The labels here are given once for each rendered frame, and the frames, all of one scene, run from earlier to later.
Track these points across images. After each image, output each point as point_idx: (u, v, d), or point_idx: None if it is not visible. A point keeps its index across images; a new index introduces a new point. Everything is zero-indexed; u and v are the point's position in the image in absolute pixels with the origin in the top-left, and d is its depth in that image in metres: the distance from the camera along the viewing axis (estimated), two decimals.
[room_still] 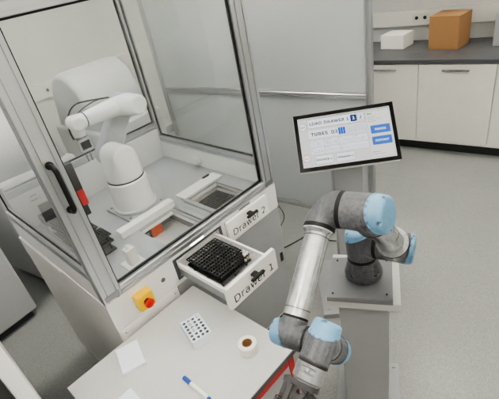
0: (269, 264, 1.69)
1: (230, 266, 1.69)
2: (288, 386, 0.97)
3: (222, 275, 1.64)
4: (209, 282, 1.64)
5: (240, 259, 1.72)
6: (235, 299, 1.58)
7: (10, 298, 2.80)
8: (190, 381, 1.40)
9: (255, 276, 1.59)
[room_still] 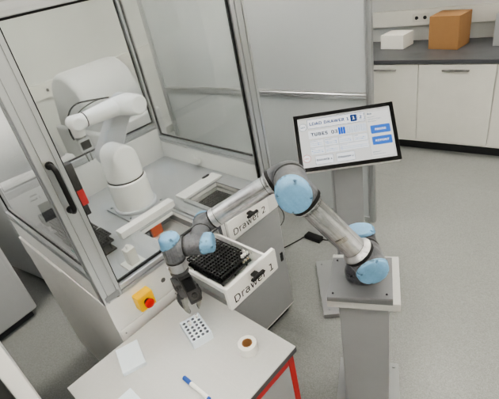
0: (269, 264, 1.69)
1: (230, 266, 1.69)
2: None
3: (222, 275, 1.64)
4: (209, 282, 1.64)
5: (240, 259, 1.72)
6: (235, 299, 1.58)
7: (10, 298, 2.80)
8: (190, 381, 1.40)
9: (255, 276, 1.59)
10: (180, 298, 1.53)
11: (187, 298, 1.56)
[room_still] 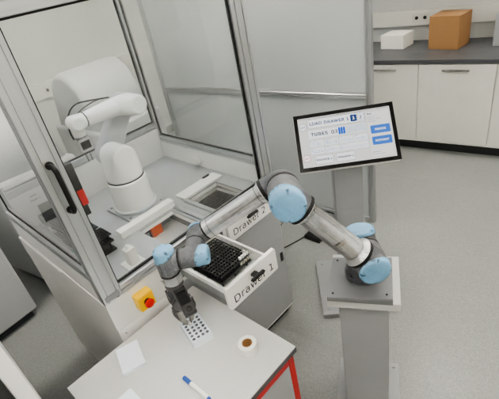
0: (269, 264, 1.69)
1: (230, 266, 1.69)
2: None
3: (222, 275, 1.64)
4: (209, 282, 1.64)
5: (240, 259, 1.72)
6: (235, 299, 1.58)
7: (10, 298, 2.80)
8: (190, 381, 1.40)
9: (255, 276, 1.59)
10: (175, 311, 1.52)
11: (182, 310, 1.54)
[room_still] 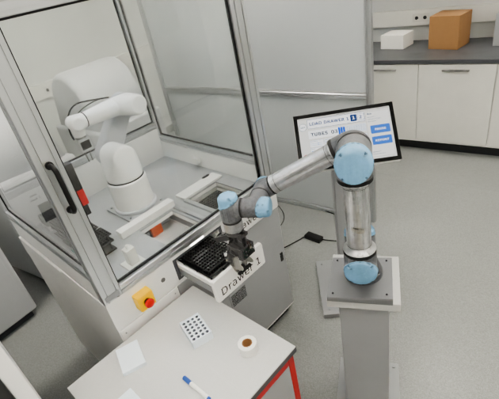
0: (257, 258, 1.74)
1: (218, 260, 1.73)
2: None
3: (211, 269, 1.69)
4: (197, 275, 1.68)
5: None
6: (222, 292, 1.63)
7: (10, 298, 2.80)
8: (190, 381, 1.40)
9: None
10: None
11: None
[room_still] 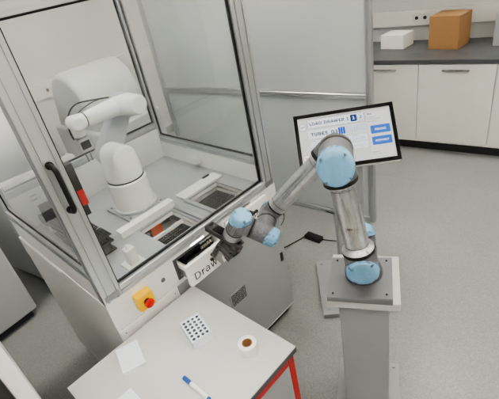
0: None
1: (192, 248, 1.84)
2: (239, 241, 1.60)
3: (185, 256, 1.80)
4: None
5: (203, 241, 1.88)
6: (196, 276, 1.74)
7: (10, 298, 2.80)
8: (190, 381, 1.40)
9: None
10: None
11: None
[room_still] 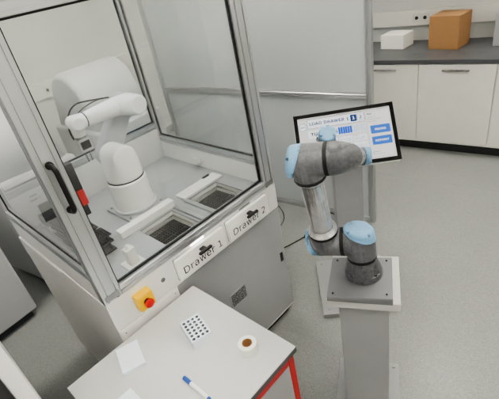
0: (219, 241, 1.90)
1: None
2: None
3: None
4: None
5: None
6: (184, 271, 1.78)
7: (10, 298, 2.80)
8: (190, 381, 1.40)
9: (203, 250, 1.79)
10: None
11: None
